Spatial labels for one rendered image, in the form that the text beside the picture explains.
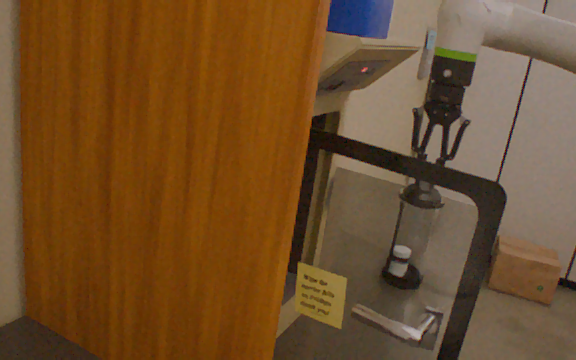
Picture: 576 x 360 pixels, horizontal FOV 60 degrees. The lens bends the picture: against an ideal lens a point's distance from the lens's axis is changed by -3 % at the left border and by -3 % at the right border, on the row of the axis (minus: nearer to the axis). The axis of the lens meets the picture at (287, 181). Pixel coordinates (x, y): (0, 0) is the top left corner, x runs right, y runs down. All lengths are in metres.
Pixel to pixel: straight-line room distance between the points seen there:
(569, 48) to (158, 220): 0.81
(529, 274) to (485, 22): 2.62
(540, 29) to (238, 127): 0.73
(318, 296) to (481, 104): 3.12
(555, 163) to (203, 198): 3.27
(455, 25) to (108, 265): 0.81
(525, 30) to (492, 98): 2.57
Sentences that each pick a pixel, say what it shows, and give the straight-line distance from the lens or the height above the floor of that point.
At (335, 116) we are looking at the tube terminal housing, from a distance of 0.99.
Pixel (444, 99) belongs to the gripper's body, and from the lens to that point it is 1.15.
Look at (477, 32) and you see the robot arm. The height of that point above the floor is 1.55.
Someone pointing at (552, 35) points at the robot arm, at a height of 1.56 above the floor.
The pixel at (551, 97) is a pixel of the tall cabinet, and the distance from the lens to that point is 3.71.
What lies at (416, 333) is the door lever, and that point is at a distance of 0.61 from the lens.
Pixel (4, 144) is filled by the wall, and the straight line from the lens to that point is 0.95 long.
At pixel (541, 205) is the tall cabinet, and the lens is 3.84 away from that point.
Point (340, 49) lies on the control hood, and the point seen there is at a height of 1.49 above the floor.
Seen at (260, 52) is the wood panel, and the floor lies 1.48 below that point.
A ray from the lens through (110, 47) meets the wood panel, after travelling 0.74.
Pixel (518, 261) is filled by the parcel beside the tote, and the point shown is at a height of 0.24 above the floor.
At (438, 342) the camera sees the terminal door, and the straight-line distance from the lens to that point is 0.66.
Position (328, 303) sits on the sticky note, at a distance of 0.71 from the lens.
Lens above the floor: 1.53
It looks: 18 degrees down
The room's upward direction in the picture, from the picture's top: 9 degrees clockwise
